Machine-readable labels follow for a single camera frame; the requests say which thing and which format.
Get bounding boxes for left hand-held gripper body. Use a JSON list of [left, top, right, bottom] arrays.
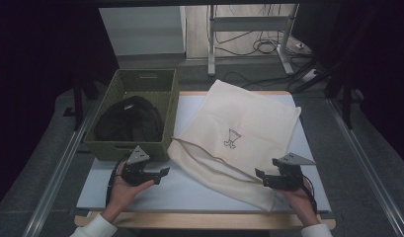
[[121, 145, 152, 188]]

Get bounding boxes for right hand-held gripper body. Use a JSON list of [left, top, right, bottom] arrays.
[[265, 152, 316, 192]]

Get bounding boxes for black garment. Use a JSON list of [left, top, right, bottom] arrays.
[[94, 95, 165, 143]]

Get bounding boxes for cream drawstring bag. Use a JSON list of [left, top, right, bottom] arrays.
[[167, 78, 302, 212]]

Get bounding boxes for green woven basket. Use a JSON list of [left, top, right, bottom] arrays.
[[83, 68, 180, 163]]

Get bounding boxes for person's left hand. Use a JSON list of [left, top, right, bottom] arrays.
[[105, 162, 156, 216]]

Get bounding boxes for person's right hand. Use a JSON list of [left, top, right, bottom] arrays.
[[283, 182, 320, 228]]

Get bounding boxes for white table mat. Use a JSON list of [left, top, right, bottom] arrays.
[[76, 93, 332, 213]]

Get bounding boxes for black metal stand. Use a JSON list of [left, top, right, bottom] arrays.
[[63, 75, 99, 131], [324, 77, 363, 130]]

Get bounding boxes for white power strip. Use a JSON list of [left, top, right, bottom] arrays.
[[301, 68, 320, 83]]

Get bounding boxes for dark curtain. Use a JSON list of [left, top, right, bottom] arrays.
[[0, 0, 120, 211], [291, 0, 404, 170]]

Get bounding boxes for white cabinet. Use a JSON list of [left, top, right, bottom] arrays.
[[98, 5, 188, 57]]

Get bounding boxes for left hand-held gripper black cable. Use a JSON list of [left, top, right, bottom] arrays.
[[105, 157, 125, 207]]

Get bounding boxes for hand-held gripper black cable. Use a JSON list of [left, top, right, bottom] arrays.
[[105, 157, 125, 207], [301, 176, 318, 215]]

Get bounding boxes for right hand-held gripper black cable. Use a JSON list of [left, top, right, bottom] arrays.
[[301, 176, 318, 215]]

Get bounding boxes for aluminium floor rail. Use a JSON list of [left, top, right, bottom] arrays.
[[326, 98, 404, 237], [23, 98, 102, 237]]

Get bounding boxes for tangle of black floor cables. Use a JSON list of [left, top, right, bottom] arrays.
[[213, 3, 319, 91]]

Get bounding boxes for white metal desk frame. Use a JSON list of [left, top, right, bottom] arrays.
[[207, 3, 301, 77]]

